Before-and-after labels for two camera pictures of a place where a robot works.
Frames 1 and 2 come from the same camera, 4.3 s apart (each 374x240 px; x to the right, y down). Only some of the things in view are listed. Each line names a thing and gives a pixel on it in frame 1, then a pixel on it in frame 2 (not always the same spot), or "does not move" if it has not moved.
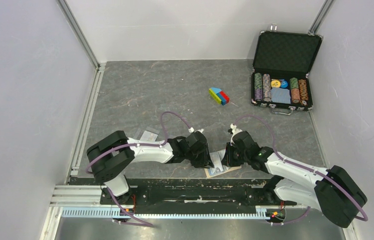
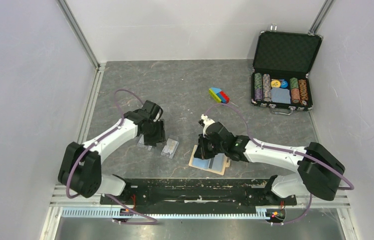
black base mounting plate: [195, 192] does not move
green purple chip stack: [258, 84] does not move
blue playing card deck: [280, 95] does not move
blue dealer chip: [284, 84] does not move
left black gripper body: [192, 155] -> [155, 133]
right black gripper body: [238, 159] -> [213, 149]
